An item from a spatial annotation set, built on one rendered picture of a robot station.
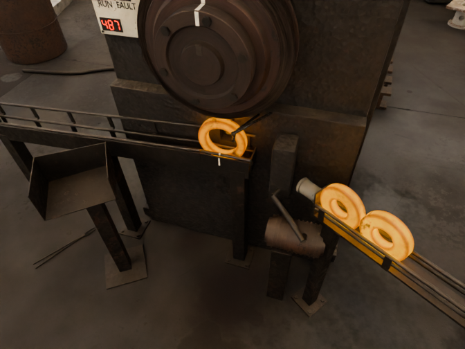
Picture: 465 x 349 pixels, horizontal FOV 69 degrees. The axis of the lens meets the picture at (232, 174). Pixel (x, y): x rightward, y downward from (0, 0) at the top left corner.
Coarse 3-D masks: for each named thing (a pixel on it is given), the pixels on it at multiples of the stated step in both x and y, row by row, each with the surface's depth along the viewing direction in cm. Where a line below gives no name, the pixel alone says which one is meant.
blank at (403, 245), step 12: (372, 216) 96; (384, 216) 94; (360, 228) 103; (372, 228) 98; (384, 228) 95; (396, 228) 91; (372, 240) 101; (384, 240) 101; (396, 240) 93; (408, 240) 91; (396, 252) 95; (408, 252) 92
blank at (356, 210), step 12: (324, 192) 109; (336, 192) 104; (348, 192) 102; (324, 204) 112; (336, 204) 111; (348, 204) 102; (360, 204) 101; (336, 216) 110; (348, 216) 105; (360, 216) 101
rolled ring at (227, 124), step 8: (208, 120) 120; (216, 120) 118; (224, 120) 118; (232, 120) 119; (200, 128) 123; (208, 128) 121; (216, 128) 120; (224, 128) 119; (232, 128) 118; (200, 136) 126; (208, 136) 128; (240, 136) 119; (208, 144) 128; (240, 144) 122; (224, 152) 129; (232, 152) 126; (240, 152) 125
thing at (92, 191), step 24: (96, 144) 130; (48, 168) 131; (72, 168) 134; (96, 168) 137; (48, 192) 131; (72, 192) 130; (96, 192) 128; (48, 216) 123; (96, 216) 138; (120, 240) 159; (120, 264) 166; (144, 264) 173
